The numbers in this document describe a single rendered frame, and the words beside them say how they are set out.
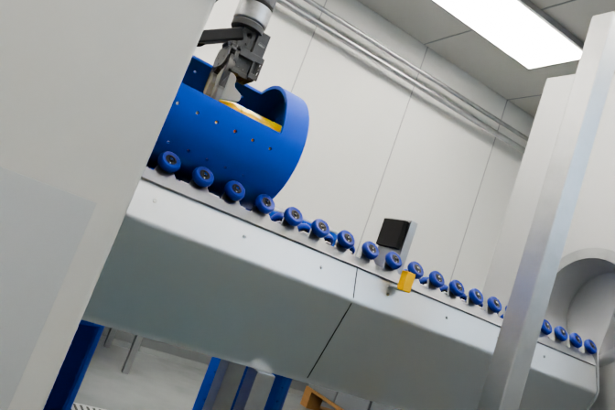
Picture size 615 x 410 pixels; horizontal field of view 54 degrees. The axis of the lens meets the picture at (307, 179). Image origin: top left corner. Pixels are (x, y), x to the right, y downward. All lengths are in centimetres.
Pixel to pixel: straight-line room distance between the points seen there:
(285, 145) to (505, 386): 70
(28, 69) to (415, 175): 529
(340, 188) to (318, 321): 401
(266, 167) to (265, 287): 25
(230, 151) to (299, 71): 401
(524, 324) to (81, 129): 106
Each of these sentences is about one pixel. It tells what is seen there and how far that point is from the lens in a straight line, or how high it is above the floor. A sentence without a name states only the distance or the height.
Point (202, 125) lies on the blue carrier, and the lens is 119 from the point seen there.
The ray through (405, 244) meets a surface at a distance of 157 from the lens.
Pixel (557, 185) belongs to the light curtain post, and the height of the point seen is 124.
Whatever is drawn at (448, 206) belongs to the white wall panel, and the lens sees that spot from 609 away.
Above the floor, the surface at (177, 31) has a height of 104.
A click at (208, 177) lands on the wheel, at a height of 96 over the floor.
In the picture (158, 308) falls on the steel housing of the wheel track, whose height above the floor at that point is 69.
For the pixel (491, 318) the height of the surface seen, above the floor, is 92.
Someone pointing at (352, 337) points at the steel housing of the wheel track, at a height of 76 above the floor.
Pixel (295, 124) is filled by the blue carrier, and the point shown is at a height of 114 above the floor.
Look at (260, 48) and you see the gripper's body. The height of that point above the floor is 127.
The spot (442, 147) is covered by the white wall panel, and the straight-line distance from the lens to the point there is 603.
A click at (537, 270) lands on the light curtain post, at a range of 145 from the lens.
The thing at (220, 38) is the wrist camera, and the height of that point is 124.
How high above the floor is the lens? 82
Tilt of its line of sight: 10 degrees up
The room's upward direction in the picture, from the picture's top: 20 degrees clockwise
